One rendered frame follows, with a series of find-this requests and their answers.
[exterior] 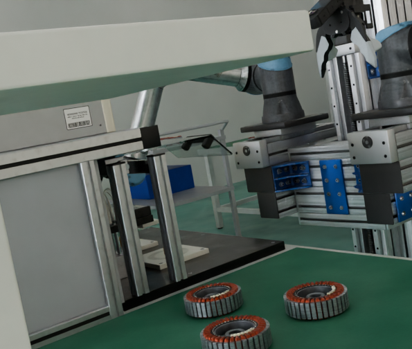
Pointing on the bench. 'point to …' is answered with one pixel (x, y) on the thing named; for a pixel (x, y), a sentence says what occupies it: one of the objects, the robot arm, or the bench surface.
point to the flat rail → (138, 166)
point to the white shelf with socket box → (2, 75)
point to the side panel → (60, 251)
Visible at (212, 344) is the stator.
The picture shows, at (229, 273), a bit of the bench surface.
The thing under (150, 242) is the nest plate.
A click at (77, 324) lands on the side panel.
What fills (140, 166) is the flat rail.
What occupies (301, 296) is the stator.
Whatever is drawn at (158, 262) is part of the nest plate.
